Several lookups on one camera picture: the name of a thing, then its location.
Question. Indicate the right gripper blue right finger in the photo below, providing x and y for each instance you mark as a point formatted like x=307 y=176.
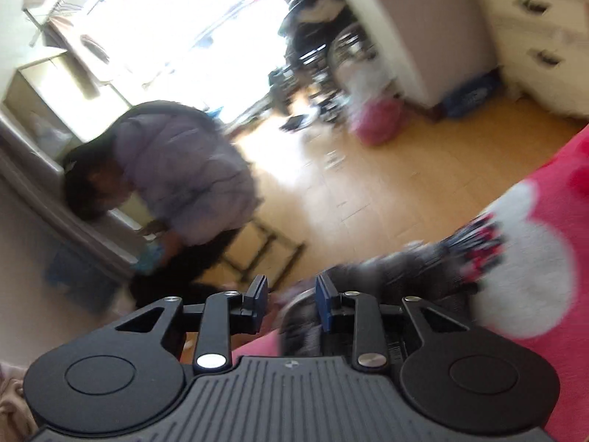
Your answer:
x=331 y=305

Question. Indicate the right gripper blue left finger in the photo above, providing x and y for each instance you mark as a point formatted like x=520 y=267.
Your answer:
x=255 y=305

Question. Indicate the black white plaid shirt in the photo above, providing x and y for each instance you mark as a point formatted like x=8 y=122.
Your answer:
x=447 y=273

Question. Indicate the black folding chair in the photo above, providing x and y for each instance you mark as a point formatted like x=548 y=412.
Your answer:
x=258 y=250

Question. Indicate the lavender puffer jacket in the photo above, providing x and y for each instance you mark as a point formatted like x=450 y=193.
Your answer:
x=188 y=174

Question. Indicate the pink plastic bag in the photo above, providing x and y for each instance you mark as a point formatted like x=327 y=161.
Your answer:
x=377 y=121

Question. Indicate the red floral fleece blanket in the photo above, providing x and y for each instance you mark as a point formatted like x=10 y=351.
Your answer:
x=516 y=371

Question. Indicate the wheelchair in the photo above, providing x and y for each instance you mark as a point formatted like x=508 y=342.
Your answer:
x=321 y=36

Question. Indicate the cream bedside nightstand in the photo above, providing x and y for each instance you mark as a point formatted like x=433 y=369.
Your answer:
x=542 y=51

